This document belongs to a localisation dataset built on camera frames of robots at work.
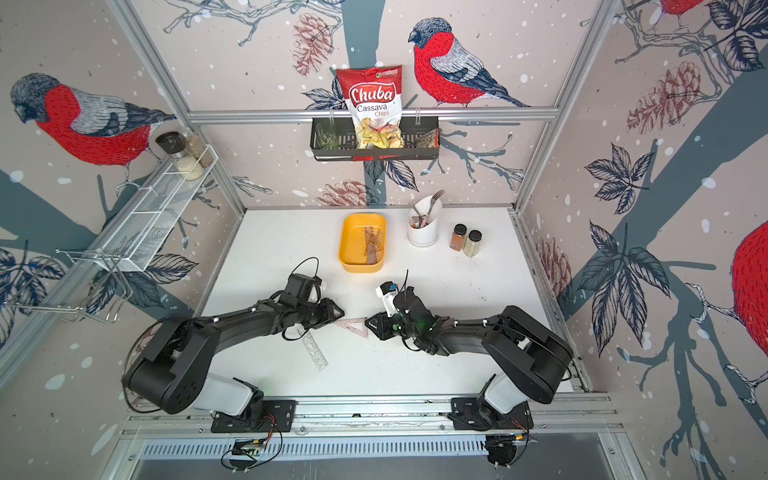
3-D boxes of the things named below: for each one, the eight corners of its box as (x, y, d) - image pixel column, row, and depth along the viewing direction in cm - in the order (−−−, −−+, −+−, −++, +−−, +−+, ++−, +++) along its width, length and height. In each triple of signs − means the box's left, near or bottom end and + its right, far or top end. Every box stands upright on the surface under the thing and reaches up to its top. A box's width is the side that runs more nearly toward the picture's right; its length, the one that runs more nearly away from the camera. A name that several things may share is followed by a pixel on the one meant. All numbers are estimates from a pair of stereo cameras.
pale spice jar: (464, 258, 107) (469, 242, 100) (462, 246, 111) (467, 230, 103) (477, 258, 107) (484, 242, 100) (475, 246, 111) (481, 230, 103)
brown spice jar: (451, 251, 109) (455, 233, 101) (449, 241, 112) (454, 223, 104) (462, 251, 109) (468, 233, 101) (460, 241, 112) (466, 223, 104)
